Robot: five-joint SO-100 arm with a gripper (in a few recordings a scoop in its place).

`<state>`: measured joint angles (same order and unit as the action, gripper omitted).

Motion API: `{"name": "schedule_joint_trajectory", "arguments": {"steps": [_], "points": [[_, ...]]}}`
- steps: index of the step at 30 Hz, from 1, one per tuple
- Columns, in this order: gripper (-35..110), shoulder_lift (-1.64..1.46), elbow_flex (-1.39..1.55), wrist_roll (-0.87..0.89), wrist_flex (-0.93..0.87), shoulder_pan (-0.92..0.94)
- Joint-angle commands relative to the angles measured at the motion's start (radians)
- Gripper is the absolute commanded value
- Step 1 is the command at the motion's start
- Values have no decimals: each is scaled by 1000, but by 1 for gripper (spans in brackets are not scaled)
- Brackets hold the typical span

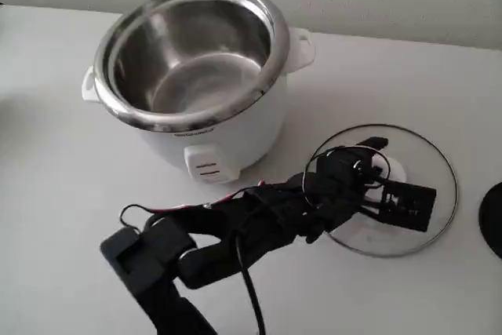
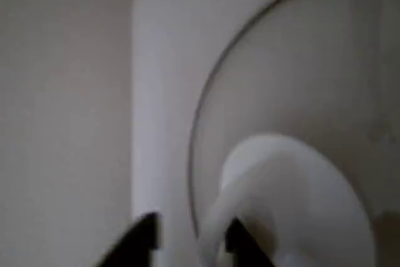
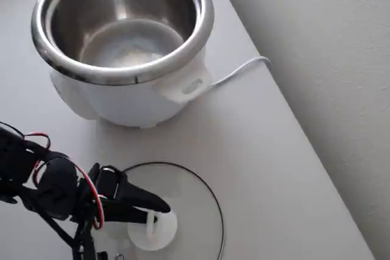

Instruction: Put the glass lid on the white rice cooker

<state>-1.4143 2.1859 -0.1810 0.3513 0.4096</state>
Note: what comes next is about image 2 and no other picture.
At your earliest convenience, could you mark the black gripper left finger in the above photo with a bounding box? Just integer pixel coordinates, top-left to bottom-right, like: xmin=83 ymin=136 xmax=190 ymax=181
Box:
xmin=96 ymin=212 xmax=163 ymax=267

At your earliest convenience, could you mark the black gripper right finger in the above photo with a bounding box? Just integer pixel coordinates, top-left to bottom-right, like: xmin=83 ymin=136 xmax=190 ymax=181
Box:
xmin=224 ymin=216 xmax=273 ymax=267

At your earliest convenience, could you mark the glass lid with white knob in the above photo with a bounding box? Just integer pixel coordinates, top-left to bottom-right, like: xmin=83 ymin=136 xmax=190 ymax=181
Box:
xmin=187 ymin=0 xmax=400 ymax=267

